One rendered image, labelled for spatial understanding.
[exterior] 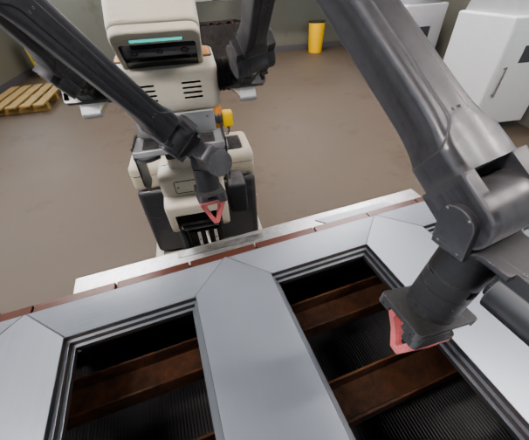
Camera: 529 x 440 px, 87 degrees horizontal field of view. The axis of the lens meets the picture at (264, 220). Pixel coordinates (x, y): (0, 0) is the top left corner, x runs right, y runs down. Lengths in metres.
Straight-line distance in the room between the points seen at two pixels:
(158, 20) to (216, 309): 0.65
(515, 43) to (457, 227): 3.57
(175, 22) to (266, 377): 0.76
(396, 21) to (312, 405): 0.53
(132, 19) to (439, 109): 0.68
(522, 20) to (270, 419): 3.68
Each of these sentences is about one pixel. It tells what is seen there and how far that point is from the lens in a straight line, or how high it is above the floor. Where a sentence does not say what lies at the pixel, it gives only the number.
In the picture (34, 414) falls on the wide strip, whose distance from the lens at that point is 0.68.
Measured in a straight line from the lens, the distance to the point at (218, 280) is 0.68.
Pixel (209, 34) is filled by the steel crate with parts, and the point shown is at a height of 0.60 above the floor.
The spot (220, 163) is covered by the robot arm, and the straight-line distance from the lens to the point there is 0.61.
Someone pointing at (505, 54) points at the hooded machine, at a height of 0.76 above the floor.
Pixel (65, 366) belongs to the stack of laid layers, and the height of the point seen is 0.84.
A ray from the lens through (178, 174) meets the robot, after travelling 1.01.
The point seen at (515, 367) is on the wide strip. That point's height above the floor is 0.85.
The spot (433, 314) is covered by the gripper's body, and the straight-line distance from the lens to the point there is 0.39.
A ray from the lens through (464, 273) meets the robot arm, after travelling 0.35.
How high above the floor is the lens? 1.38
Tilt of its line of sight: 41 degrees down
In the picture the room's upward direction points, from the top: 3 degrees counter-clockwise
